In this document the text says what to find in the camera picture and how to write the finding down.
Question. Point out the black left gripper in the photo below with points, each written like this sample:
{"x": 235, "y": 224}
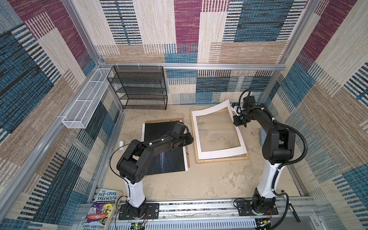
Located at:
{"x": 189, "y": 141}

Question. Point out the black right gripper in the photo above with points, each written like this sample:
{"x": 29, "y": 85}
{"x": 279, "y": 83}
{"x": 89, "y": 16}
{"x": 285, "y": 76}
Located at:
{"x": 236, "y": 121}

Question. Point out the dark photo print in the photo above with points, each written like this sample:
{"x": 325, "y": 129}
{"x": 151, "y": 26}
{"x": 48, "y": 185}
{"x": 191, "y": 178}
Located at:
{"x": 166, "y": 162}

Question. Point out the white photo mat board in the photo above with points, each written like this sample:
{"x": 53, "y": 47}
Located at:
{"x": 218, "y": 153}

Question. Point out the light wooden picture frame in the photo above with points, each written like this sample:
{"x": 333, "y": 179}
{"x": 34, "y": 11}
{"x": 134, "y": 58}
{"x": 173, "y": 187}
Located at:
{"x": 227, "y": 159}

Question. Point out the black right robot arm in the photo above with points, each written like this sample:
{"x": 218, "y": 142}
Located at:
{"x": 283, "y": 145}

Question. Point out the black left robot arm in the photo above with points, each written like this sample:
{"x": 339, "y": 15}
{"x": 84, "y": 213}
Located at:
{"x": 162, "y": 150}

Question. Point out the grey blue oval case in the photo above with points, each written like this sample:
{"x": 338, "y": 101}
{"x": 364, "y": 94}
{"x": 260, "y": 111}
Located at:
{"x": 262, "y": 136}

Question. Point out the small white plastic device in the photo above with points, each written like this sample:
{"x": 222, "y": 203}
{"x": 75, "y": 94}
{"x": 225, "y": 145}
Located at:
{"x": 121, "y": 145}

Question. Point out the black marker pen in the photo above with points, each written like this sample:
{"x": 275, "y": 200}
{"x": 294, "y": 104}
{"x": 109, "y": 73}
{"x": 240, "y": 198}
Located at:
{"x": 293, "y": 211}

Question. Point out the colourful treehouse book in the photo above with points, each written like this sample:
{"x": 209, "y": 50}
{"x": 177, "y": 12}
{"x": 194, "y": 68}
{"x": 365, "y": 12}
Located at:
{"x": 101, "y": 212}

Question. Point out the brown frame backing board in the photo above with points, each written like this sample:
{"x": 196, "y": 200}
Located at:
{"x": 164, "y": 119}

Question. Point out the black wire shelf rack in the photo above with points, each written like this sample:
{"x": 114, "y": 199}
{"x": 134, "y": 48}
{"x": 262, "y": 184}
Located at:
{"x": 139, "y": 87}

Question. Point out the white wire mesh basket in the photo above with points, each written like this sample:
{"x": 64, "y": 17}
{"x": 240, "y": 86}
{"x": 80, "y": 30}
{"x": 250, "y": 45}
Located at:
{"x": 86, "y": 104}

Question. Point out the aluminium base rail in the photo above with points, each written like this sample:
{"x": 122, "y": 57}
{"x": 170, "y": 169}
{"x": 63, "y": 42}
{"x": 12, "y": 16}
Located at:
{"x": 225, "y": 214}

